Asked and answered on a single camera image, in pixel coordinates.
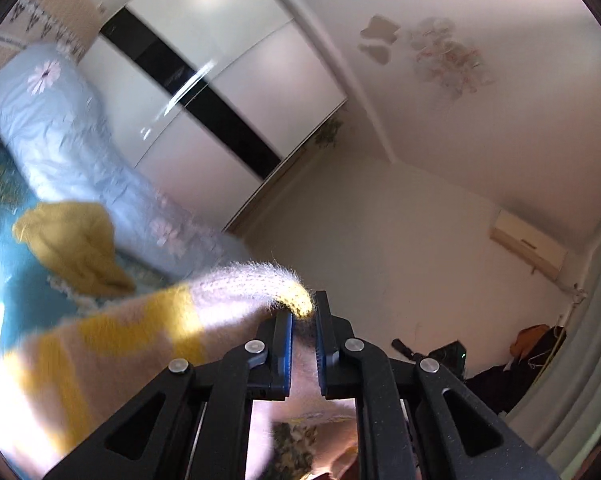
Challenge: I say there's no light blue floral duvet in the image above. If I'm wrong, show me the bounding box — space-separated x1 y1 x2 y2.
0 44 250 281

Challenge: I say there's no fluffy pink yellow sweater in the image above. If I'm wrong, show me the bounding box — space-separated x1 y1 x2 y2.
0 260 316 480

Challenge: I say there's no orange hanging garment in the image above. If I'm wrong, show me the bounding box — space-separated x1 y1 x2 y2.
510 324 550 359

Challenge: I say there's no pale green curtain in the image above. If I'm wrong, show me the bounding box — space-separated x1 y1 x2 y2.
505 259 601 479

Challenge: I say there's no dark hanging clothes pile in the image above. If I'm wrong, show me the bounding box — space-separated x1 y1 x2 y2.
463 325 566 415

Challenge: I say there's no mustard yellow knit sweater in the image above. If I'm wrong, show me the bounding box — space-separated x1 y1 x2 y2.
12 200 136 297

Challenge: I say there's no beige wall air conditioner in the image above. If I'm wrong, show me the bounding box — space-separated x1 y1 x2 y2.
489 209 567 282

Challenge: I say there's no green plant on wardrobe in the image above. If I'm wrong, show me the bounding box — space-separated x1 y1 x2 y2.
314 117 343 148

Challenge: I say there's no white black sliding wardrobe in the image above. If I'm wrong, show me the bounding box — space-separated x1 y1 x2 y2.
80 0 346 226

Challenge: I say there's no teal floral bed sheet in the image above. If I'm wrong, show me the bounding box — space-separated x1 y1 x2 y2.
0 140 169 353

